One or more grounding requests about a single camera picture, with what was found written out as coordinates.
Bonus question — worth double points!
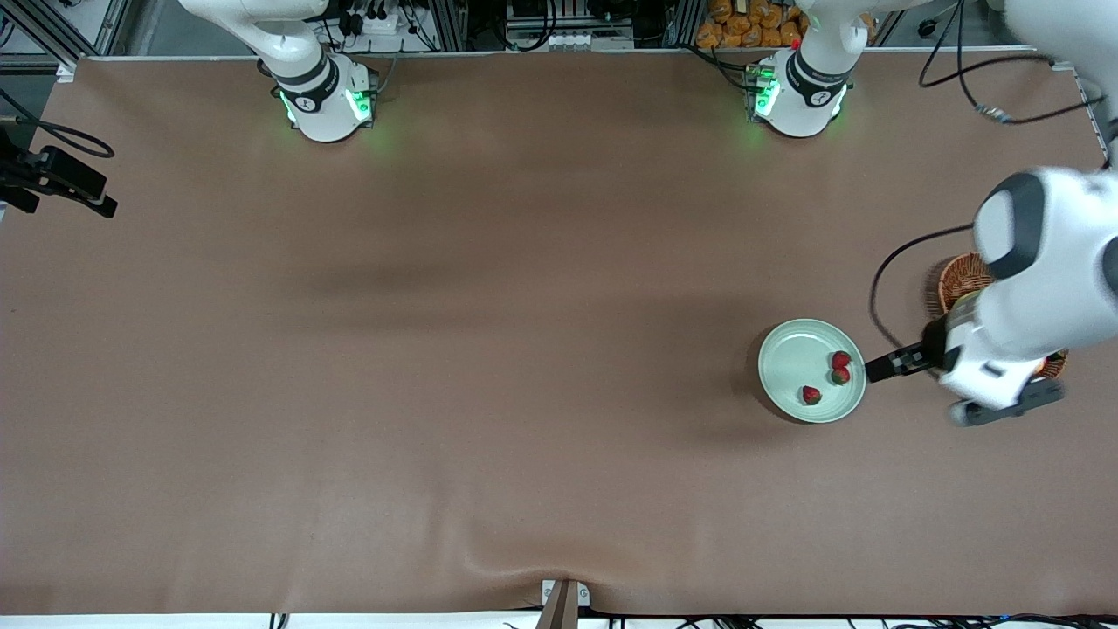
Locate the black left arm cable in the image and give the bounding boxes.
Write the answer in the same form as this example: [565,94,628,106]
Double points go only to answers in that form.
[869,0,1106,352]

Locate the orange snack packets pile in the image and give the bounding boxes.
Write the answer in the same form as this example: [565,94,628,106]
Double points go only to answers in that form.
[696,0,804,50]

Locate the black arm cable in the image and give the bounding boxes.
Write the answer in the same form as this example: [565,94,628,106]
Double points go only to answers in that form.
[869,0,1106,352]
[0,87,115,160]

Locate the brown wicker basket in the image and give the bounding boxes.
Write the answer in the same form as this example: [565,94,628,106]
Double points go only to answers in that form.
[938,252,1068,382]

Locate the grey metal mounting bracket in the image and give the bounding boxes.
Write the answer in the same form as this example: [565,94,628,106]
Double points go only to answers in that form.
[541,578,591,629]

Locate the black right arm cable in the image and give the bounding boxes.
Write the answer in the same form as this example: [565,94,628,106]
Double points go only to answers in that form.
[0,87,115,160]

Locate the aluminium frame strut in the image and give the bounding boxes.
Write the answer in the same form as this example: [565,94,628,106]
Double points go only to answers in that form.
[16,0,99,73]

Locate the white power strip with plugs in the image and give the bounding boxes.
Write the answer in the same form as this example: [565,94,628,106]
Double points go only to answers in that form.
[345,7,401,38]

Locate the pale green plate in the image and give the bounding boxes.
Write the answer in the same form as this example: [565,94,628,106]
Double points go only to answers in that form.
[757,318,867,425]

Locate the brown table cover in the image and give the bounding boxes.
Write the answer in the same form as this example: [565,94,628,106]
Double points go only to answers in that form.
[0,50,1118,618]

